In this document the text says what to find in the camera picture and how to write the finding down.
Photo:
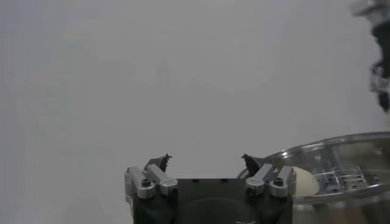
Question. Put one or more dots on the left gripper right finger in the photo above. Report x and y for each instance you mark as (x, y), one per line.
(265, 179)

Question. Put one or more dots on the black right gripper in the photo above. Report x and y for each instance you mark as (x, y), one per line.
(384, 39)

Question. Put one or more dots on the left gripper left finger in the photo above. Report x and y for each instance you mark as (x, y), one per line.
(152, 179)

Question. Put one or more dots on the white steamed baozi bun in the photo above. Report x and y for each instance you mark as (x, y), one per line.
(306, 184)

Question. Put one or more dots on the steel perforated steamer basket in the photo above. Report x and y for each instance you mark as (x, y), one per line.
(365, 158)

